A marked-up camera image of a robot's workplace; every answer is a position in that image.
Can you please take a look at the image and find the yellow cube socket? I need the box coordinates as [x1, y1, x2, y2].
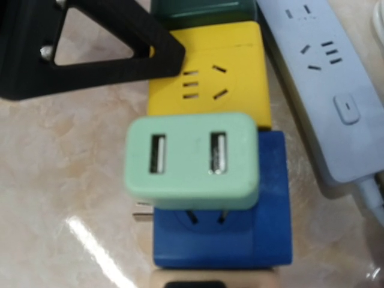
[147, 21, 272, 130]

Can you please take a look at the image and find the beige cube socket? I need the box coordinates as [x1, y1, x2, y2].
[149, 269, 281, 287]

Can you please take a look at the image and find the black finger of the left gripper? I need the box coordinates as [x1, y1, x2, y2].
[1, 1, 185, 101]

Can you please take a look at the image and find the mint green USB charger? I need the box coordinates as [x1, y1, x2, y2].
[124, 112, 260, 210]

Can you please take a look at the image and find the dark green cube socket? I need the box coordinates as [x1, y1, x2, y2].
[150, 0, 257, 25]

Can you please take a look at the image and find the blue cube socket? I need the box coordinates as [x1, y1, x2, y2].
[153, 131, 293, 269]

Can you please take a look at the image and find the light blue power strip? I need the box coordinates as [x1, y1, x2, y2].
[258, 1, 383, 185]

